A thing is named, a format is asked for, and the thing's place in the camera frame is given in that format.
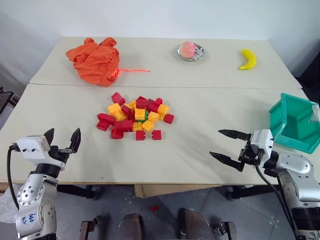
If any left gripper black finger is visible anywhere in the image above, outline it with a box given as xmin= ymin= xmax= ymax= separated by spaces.
xmin=67 ymin=127 xmax=82 ymax=154
xmin=43 ymin=128 xmax=56 ymax=147

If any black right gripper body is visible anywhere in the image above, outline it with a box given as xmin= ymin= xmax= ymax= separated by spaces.
xmin=238 ymin=133 xmax=261 ymax=173

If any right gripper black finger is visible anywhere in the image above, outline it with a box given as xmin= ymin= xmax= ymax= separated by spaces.
xmin=218 ymin=128 xmax=251 ymax=141
xmin=209 ymin=151 xmax=244 ymax=173

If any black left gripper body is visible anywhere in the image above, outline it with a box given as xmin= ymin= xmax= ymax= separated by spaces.
xmin=47 ymin=145 xmax=71 ymax=167

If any teal plastic bin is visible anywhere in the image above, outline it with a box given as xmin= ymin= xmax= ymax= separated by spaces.
xmin=268 ymin=92 xmax=320 ymax=155

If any red plastic toy brick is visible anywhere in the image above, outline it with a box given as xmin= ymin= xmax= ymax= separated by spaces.
xmin=96 ymin=112 xmax=116 ymax=132

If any black table foot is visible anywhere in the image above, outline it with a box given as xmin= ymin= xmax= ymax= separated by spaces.
xmin=56 ymin=184 xmax=105 ymax=201
xmin=225 ymin=184 xmax=276 ymax=201

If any black side stand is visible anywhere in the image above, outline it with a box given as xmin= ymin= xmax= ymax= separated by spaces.
xmin=0 ymin=86 xmax=15 ymax=114

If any brown cardboard sheet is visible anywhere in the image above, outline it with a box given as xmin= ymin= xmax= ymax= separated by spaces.
xmin=134 ymin=184 xmax=214 ymax=199

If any white plastic wrap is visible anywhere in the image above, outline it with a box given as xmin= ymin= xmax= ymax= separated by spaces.
xmin=0 ymin=189 xmax=21 ymax=224

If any dark rounded shape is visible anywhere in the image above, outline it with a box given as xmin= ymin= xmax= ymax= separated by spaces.
xmin=177 ymin=208 xmax=216 ymax=240
xmin=116 ymin=212 xmax=144 ymax=240

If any green plastic toy brick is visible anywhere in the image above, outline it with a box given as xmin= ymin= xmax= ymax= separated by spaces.
xmin=136 ymin=112 xmax=150 ymax=124

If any yellow toy banana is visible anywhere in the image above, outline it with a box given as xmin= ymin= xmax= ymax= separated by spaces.
xmin=237 ymin=48 xmax=258 ymax=71

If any crumpled orange cloth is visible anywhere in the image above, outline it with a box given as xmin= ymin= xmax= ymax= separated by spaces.
xmin=65 ymin=37 xmax=121 ymax=88

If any round metal bowl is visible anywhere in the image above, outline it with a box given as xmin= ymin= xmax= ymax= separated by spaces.
xmin=176 ymin=42 xmax=208 ymax=62

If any pink peach toy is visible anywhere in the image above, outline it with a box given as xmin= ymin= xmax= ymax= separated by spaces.
xmin=180 ymin=41 xmax=198 ymax=59

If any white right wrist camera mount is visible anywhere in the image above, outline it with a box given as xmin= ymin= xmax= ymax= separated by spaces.
xmin=250 ymin=128 xmax=274 ymax=161

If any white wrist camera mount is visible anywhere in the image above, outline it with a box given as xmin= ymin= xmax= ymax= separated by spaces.
xmin=15 ymin=134 xmax=52 ymax=161
xmin=250 ymin=128 xmax=274 ymax=161

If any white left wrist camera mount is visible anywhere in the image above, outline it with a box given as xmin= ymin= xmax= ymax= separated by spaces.
xmin=15 ymin=134 xmax=52 ymax=161

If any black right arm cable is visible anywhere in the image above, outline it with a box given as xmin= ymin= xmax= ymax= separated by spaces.
xmin=254 ymin=163 xmax=300 ymax=233

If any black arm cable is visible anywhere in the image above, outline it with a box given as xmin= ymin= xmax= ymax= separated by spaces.
xmin=6 ymin=141 xmax=21 ymax=211
xmin=254 ymin=163 xmax=300 ymax=233

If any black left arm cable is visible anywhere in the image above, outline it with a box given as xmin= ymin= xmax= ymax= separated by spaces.
xmin=6 ymin=141 xmax=21 ymax=211

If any rusty metal bracket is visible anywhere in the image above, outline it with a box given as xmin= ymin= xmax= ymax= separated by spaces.
xmin=80 ymin=215 xmax=111 ymax=240
xmin=211 ymin=220 xmax=238 ymax=240

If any orange drawstring cord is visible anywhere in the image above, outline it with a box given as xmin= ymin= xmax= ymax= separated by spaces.
xmin=111 ymin=67 xmax=152 ymax=78

